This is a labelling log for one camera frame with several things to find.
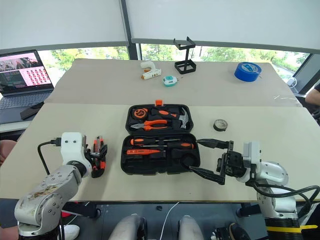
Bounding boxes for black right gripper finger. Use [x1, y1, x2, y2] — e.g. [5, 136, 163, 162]
[196, 138, 234, 151]
[188, 165, 226, 186]

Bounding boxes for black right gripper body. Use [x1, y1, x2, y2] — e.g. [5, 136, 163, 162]
[216, 140, 248, 178]

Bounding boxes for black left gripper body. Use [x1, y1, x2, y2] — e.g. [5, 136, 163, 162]
[83, 135, 102, 163]

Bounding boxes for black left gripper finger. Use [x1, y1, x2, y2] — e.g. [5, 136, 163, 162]
[99, 144, 109, 161]
[84, 149, 93, 167]

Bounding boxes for black orange utility knife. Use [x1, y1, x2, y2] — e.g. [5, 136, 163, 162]
[91, 135, 109, 179]

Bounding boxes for short orange black screwdriver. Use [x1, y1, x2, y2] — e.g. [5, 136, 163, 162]
[129, 138, 181, 146]

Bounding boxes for long black orange screwdriver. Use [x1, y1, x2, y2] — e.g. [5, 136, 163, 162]
[143, 142, 196, 150]

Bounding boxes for orange voltage tester pen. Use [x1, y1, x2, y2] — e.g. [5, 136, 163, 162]
[125, 148, 162, 156]

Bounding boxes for black tool case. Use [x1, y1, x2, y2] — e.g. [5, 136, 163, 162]
[120, 99, 201, 175]

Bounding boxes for black electrical tape roll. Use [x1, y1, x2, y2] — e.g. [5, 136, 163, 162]
[213, 118, 229, 133]

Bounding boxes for claw hammer orange grip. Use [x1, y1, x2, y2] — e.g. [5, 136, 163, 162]
[150, 107, 192, 130]

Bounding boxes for black table leg foot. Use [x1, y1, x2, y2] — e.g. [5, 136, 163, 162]
[63, 201, 102, 218]
[236, 202, 261, 218]

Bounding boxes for black orange tape measure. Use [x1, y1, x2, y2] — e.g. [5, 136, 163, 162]
[133, 107, 149, 120]

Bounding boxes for grey rounded robot knee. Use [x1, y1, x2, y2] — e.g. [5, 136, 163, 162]
[178, 214, 205, 240]
[108, 213, 147, 240]

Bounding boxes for black shoe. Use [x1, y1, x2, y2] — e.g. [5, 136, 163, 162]
[229, 223, 251, 240]

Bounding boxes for brown paper sheet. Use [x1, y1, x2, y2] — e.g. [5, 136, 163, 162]
[44, 58, 303, 108]

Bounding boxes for black smartphone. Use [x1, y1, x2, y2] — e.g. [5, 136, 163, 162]
[19, 101, 45, 121]

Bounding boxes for blue tape roll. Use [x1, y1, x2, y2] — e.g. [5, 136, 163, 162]
[234, 61, 262, 83]

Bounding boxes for teal white tape measure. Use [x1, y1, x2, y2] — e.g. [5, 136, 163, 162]
[162, 75, 179, 88]

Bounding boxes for white sneaker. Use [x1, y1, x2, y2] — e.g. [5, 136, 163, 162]
[61, 224, 81, 240]

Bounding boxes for person's bent knee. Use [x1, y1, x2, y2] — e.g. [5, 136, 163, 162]
[0, 139, 17, 166]

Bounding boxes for black phone stand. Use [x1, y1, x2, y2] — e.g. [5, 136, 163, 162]
[173, 36, 197, 76]

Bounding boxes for white glue gun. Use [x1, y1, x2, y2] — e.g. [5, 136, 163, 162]
[139, 60, 162, 81]

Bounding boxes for white charger plug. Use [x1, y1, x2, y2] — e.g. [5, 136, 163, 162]
[287, 76, 299, 89]

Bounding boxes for grey laptop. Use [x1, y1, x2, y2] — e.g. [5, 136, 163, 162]
[0, 49, 55, 111]

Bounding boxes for white roller blind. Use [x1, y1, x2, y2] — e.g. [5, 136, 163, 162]
[126, 0, 320, 55]
[0, 0, 130, 51]

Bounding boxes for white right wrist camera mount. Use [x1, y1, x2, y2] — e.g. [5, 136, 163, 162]
[242, 141, 263, 171]

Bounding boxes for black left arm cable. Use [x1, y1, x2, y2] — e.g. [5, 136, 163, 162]
[37, 137, 63, 176]

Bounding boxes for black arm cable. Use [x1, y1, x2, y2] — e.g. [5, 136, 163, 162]
[246, 179, 320, 210]
[37, 137, 63, 176]

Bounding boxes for orange handled pliers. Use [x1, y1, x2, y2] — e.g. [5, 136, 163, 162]
[130, 119, 169, 132]

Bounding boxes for white floor cable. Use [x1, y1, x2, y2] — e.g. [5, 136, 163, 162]
[159, 201, 180, 240]

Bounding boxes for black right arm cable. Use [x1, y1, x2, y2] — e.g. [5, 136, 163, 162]
[246, 179, 320, 210]

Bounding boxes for dark window post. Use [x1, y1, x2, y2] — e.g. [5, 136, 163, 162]
[119, 0, 142, 61]

